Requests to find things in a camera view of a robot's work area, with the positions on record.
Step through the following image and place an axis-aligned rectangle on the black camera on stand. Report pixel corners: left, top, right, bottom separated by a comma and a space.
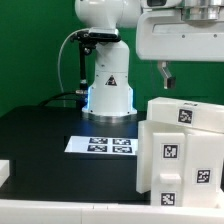
70, 27, 121, 96

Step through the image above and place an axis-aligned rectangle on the white cabinet door panel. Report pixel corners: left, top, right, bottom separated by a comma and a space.
151, 133, 185, 207

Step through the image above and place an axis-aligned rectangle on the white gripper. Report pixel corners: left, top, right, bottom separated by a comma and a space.
136, 9, 224, 89

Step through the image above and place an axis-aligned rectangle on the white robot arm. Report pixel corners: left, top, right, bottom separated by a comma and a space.
75, 0, 224, 122

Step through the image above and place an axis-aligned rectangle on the black cable on table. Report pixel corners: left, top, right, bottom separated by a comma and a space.
38, 91, 89, 108

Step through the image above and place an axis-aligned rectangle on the white front border rail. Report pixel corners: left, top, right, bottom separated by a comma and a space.
0, 200, 224, 224

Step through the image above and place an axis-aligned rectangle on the grey camera cable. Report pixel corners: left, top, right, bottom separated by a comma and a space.
57, 28, 88, 94

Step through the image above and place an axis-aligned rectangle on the small white cabinet door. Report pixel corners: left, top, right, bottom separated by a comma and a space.
182, 134, 224, 208

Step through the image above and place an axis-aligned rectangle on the white cabinet top block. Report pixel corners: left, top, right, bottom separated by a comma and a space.
147, 97, 224, 133

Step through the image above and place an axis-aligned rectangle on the white cabinet box body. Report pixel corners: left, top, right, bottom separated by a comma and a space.
136, 121, 219, 207

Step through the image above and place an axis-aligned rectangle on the white border rail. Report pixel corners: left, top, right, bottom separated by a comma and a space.
0, 160, 10, 187
0, 200, 224, 224

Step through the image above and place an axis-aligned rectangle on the white left border rail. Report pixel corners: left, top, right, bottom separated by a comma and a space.
0, 160, 10, 187

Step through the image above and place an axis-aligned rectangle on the white paper with markers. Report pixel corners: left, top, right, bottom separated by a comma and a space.
65, 136, 138, 156

